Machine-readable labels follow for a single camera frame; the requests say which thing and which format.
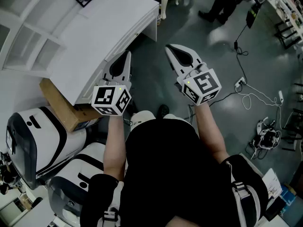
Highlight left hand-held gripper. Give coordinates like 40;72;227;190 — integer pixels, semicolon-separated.
91;50;133;116

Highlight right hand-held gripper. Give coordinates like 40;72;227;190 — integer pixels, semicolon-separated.
164;44;222;106

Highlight person's left forearm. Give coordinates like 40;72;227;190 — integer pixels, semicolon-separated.
103;113;127;182

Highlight person's right forearm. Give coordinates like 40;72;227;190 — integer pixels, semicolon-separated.
194;102;230;165

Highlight white round table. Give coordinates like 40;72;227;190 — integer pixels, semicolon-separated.
0;0;160;106

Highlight person's beige shorts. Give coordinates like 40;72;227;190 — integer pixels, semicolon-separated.
130;110;192;130

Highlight brown cardboard box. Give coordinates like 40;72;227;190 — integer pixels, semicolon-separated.
39;78;102;132

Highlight person's right black shoe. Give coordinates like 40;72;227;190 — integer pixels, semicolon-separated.
157;104;170;119

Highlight white black hard case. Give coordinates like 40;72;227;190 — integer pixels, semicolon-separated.
6;105;88;190
47;142;112;222

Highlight black electronic device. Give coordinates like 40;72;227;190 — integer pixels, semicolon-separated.
246;8;258;29

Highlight white black floor device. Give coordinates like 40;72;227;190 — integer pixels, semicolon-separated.
246;117;282;159

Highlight person's black shirt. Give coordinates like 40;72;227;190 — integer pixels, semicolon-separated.
80;117;269;227

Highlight black metal chair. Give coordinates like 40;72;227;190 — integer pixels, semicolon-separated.
281;83;303;151

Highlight white cluttered table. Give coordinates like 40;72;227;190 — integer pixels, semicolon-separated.
267;0;303;42

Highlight white paper sheets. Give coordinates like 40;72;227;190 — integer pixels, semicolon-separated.
261;168;284;202

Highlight blue box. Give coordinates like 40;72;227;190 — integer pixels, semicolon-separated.
279;184;296;207

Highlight black floor cable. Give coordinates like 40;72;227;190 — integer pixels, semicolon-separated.
208;88;241;107

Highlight black cable with adapter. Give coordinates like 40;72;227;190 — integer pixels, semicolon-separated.
233;24;249;85

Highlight white cable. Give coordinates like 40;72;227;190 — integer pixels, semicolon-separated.
241;83;284;110

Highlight person's left shoulder strap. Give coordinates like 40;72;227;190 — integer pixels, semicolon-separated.
97;181;125;227

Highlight person's shoulder strap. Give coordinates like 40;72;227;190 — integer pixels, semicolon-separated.
231;174;261;227
97;181;125;227

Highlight person's right shoulder strap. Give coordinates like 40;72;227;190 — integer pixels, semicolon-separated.
231;174;261;227

